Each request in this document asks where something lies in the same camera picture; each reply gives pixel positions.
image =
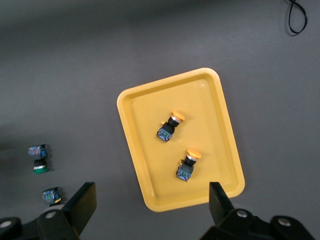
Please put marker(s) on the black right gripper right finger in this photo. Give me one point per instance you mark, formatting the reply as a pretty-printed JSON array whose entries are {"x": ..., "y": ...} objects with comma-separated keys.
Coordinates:
[{"x": 220, "y": 202}]

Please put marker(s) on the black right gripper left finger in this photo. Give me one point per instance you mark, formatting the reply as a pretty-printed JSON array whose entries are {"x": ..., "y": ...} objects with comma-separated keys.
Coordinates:
[{"x": 80, "y": 202}]

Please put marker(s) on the yellow mushroom push button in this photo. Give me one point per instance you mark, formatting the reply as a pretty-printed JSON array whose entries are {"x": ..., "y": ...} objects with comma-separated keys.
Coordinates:
[
  {"x": 167, "y": 130},
  {"x": 186, "y": 170}
]

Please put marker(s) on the green mushroom push button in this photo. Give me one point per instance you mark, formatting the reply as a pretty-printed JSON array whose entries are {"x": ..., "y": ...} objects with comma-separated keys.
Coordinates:
[
  {"x": 51, "y": 195},
  {"x": 38, "y": 156}
]

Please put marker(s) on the yellow plastic tray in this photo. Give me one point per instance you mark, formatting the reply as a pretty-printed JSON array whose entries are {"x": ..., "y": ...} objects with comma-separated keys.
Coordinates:
[{"x": 212, "y": 125}]

